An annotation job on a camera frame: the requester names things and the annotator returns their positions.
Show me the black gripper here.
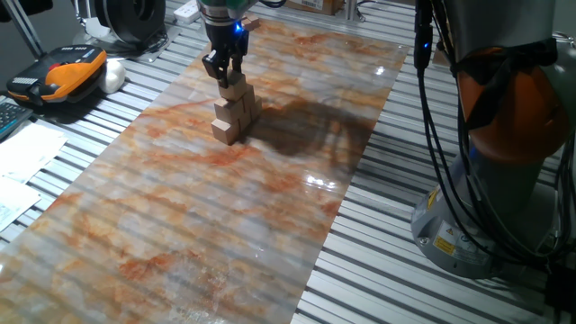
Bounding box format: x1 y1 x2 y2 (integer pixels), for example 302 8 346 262
200 17 252 90

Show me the forearm in black sleeve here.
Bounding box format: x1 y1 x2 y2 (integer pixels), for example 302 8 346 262
0 0 54 23

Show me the white power strip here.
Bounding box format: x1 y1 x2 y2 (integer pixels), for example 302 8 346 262
173 0 203 24

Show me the brown cardboard box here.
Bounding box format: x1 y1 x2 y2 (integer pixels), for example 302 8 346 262
285 0 346 17

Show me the white computer mouse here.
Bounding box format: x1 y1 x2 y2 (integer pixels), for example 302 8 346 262
98 59 127 95

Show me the aluminium extrusion profile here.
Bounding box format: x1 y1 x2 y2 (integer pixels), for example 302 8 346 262
4 0 46 59
344 0 364 22

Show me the orange and black teach pendant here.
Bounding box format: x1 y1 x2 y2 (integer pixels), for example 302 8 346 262
6 44 108 105

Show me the orange marble pattern mat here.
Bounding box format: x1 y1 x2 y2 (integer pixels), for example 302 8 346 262
0 20 410 324

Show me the white paper sheet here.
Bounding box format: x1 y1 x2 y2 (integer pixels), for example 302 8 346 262
0 175 41 233
0 123 68 184

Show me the black computer keyboard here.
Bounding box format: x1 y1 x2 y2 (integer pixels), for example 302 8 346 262
0 102 33 140

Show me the black round cable reel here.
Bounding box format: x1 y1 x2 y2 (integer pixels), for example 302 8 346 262
93 0 167 46

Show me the black cable bundle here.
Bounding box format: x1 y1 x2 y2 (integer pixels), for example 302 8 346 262
412 0 576 271

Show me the wide black strap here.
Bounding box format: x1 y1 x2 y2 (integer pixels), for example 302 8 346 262
449 38 559 131

